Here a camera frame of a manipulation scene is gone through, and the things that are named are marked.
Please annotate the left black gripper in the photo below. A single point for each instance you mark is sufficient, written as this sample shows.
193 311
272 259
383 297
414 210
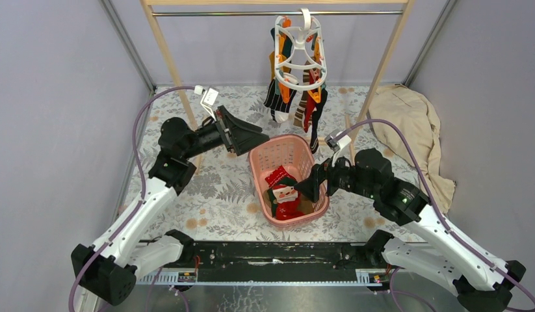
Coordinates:
242 136

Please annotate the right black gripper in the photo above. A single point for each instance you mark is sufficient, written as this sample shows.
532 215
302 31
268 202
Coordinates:
309 186

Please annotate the red santa sock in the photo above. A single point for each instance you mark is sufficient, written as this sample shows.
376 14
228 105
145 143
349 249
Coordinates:
288 201

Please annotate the red snowflake sock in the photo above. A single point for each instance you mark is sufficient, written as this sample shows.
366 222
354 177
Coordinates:
280 177

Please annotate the dark green knit sock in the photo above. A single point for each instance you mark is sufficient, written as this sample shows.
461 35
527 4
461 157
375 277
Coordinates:
273 202

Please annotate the white clip sock hanger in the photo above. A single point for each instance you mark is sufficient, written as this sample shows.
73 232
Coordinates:
308 52

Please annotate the tan brown sock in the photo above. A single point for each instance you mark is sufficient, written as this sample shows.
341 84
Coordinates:
306 207

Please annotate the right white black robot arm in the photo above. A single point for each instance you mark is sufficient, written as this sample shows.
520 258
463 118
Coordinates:
462 267

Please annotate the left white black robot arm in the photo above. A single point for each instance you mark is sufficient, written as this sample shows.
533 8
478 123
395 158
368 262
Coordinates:
111 266

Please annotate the pink plastic laundry basket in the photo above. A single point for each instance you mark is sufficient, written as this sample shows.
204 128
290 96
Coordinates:
277 166

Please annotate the black white striped sock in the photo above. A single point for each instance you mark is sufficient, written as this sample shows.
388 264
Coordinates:
279 110

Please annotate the brown white striped sock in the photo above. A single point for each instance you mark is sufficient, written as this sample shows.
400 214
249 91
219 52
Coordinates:
299 115

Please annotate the mustard yellow sock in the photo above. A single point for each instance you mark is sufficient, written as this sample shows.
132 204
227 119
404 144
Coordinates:
272 58

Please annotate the teal sock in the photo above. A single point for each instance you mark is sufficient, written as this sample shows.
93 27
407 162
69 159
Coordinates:
285 46

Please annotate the beige cloth pile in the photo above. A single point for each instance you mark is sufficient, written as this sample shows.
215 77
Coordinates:
416 118

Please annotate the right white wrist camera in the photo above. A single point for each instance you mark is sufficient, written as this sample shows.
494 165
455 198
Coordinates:
337 142

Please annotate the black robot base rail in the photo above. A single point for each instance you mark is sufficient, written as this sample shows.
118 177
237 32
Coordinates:
280 263

